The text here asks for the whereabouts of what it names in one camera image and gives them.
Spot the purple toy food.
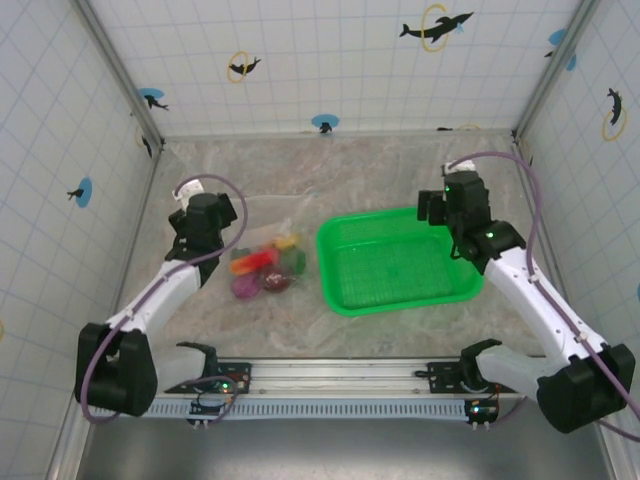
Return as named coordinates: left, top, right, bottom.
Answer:
left=230, top=274, right=262, bottom=301

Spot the dark red round toy food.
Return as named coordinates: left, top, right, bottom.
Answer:
left=260, top=267, right=292, bottom=294

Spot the clear zip-top bag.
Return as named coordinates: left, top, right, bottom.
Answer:
left=224, top=215, right=316, bottom=304

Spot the green plastic mesh basket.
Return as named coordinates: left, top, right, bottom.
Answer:
left=315, top=207, right=485, bottom=317

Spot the left small circuit board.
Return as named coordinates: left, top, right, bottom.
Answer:
left=187, top=379, right=239, bottom=427

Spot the small circuit board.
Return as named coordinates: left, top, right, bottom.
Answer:
left=463, top=397, right=501, bottom=432
left=187, top=379, right=239, bottom=427

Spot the blue patch sticker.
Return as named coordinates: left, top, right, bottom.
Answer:
left=543, top=27, right=579, bottom=72

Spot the right small circuit board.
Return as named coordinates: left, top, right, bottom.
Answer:
left=463, top=397, right=501, bottom=432

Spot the small fish ring sticker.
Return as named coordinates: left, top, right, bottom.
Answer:
left=134, top=124, right=154, bottom=160

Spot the aluminium frame post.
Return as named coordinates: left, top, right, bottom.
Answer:
left=512, top=0, right=604, bottom=144
left=69, top=0, right=166, bottom=151

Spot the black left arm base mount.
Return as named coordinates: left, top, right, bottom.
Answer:
left=163, top=360, right=254, bottom=396

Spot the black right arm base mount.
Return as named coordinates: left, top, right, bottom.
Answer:
left=414, top=360, right=481, bottom=396

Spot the upright dolphin ring sticker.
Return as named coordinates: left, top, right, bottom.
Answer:
left=601, top=87, right=629, bottom=143

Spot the aluminium mounting rail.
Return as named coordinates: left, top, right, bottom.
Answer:
left=149, top=357, right=551, bottom=401

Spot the white slotted cable duct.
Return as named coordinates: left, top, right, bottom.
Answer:
left=139, top=399, right=501, bottom=420

